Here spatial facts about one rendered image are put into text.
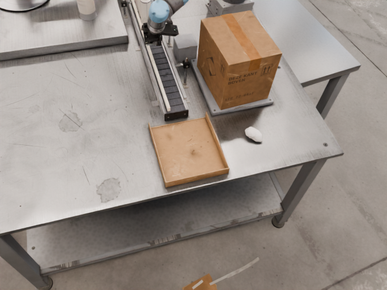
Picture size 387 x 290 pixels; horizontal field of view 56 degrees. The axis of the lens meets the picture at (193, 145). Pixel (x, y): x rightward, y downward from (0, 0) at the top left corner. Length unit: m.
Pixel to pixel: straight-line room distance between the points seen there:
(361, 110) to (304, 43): 1.16
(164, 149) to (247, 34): 0.59
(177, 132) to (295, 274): 1.15
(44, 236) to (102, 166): 0.72
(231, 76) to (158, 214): 0.92
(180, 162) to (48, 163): 0.52
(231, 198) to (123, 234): 0.63
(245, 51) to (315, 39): 0.73
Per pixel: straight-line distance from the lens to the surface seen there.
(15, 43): 2.02
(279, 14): 2.30
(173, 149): 1.52
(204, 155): 1.51
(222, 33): 1.60
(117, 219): 2.06
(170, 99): 1.63
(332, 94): 2.22
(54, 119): 1.69
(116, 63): 1.88
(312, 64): 2.02
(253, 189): 2.18
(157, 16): 1.49
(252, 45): 1.56
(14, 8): 2.23
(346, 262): 2.42
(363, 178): 2.75
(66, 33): 2.02
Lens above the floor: 2.09
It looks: 55 degrees down
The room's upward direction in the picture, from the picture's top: 6 degrees clockwise
